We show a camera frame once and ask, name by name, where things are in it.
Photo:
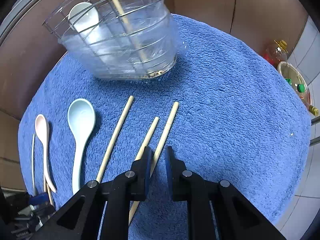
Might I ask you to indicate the green cap bottle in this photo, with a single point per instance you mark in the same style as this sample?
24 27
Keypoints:
301 88

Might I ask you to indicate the blue terry towel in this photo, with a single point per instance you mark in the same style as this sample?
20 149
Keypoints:
225 105

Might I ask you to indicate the cooking oil bottle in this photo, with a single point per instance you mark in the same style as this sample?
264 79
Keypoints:
275 52

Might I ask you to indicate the gold cap bottle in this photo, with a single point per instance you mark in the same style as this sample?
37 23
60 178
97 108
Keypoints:
313 110

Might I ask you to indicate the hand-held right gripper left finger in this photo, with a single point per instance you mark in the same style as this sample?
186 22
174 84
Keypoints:
148 172

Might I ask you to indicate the white ceramic spoon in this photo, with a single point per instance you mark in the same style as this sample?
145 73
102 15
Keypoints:
83 15

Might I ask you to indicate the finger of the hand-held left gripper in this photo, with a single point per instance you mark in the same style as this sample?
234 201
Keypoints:
37 200

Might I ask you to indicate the light blue spoon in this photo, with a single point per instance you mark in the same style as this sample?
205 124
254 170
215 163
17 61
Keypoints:
81 117

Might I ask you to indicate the pale pink spoon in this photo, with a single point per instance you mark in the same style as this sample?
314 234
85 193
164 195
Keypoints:
41 127

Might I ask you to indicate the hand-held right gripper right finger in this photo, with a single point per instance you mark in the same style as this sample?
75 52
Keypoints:
169 172

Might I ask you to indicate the white chopstick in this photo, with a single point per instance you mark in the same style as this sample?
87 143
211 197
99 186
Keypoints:
33 160

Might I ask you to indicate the wooden chopstick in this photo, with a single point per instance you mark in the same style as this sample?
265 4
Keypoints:
115 137
49 192
117 5
167 127
150 135

